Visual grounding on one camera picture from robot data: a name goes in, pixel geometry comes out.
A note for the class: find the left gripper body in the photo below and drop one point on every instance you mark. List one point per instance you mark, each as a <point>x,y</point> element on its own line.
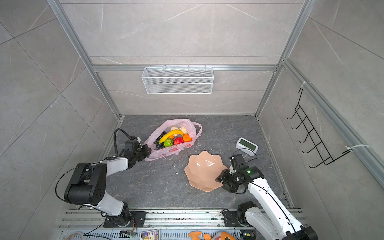
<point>141,153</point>

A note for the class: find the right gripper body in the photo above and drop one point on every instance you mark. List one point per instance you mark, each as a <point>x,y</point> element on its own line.
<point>230,180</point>

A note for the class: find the pink scalloped bowl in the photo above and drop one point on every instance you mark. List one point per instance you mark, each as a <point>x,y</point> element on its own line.
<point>202,171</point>

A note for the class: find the pink plastic bag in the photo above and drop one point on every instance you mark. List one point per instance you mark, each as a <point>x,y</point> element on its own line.
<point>172,137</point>

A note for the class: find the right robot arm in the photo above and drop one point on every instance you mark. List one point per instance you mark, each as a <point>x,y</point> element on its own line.
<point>277,223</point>

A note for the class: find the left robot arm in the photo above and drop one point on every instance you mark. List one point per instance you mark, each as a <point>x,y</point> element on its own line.
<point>87,185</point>

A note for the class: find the dark fake grapes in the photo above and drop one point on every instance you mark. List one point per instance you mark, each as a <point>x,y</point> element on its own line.
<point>157,141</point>

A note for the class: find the green fake fruit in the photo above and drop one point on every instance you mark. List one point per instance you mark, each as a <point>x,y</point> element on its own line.
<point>168,142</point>

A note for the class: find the red fake strawberry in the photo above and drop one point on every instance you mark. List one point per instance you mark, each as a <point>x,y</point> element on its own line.
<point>178,140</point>

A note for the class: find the yellow fake banana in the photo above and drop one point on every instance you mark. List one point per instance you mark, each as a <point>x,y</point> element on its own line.
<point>171,133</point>

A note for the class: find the beige fake fruit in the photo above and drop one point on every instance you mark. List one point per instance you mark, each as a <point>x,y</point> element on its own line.
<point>182,129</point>

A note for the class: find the orange fake tangerine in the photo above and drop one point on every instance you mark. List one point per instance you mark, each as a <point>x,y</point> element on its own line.
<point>187,138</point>

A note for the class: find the white digital timer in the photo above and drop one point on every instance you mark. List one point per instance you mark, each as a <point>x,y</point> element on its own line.
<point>247,146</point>

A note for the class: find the orange plush toy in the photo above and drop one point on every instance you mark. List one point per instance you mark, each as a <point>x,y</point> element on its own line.
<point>197,235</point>

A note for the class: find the colourful card packet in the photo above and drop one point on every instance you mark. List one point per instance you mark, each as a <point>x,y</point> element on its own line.
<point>150,235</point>

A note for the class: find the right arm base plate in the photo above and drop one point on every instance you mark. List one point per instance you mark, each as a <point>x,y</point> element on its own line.
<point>231,218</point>

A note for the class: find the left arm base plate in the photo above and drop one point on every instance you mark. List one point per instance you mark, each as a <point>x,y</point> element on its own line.
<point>126,220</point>

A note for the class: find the white wire mesh basket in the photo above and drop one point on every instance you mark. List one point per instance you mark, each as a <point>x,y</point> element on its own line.
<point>178,80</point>

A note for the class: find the black wire hook rack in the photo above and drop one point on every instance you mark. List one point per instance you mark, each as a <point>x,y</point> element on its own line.
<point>313,136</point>

